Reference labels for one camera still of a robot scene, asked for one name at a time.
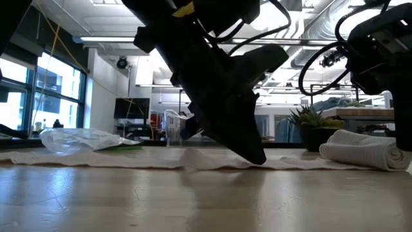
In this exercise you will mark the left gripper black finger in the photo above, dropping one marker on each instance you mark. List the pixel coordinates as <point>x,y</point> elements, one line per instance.
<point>235,129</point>
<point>190,129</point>

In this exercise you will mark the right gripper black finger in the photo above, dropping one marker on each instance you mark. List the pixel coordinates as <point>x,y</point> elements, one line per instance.
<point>402,116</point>

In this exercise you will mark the white elastic bandage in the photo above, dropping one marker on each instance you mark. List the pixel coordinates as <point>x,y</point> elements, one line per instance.
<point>360,148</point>

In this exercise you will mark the clear plastic bin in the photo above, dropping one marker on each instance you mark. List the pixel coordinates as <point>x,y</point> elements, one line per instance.
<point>172,129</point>

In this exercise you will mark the red cabinet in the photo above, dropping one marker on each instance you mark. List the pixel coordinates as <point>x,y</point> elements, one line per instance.
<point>156,120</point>

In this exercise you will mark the wooden workbench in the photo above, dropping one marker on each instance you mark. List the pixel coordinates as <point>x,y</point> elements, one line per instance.
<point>363,112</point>

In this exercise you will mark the black track light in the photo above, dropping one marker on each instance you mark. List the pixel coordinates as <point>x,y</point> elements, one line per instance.
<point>331,58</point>

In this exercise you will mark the black monitor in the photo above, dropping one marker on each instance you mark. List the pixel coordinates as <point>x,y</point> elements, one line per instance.
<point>132,108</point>

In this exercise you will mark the green container lid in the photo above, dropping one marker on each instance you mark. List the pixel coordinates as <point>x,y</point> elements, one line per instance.
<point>128,148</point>

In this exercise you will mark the black ceiling spotlight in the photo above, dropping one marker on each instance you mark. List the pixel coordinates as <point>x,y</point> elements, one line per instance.
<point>122,62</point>

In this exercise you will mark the potted succulent plant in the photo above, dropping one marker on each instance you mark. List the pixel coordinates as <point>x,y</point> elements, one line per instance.
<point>317,138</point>

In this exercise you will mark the ceiling light strip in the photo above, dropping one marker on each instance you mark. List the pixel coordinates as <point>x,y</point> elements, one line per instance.
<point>106,39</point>

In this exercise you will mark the clear plastic bag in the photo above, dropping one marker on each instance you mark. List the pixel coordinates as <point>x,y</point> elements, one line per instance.
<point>74,140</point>

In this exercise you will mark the large window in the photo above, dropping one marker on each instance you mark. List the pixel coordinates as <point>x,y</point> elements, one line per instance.
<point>58,77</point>

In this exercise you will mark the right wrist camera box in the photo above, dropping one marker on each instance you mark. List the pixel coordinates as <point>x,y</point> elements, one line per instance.
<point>370,25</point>

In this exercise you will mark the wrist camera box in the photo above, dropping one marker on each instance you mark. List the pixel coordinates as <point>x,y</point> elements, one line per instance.
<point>370,25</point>
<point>260,61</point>

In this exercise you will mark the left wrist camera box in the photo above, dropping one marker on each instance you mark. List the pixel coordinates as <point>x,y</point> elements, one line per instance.
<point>260,61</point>

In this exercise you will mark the silver ventilation duct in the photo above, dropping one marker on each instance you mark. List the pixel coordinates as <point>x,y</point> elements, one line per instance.
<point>322,25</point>

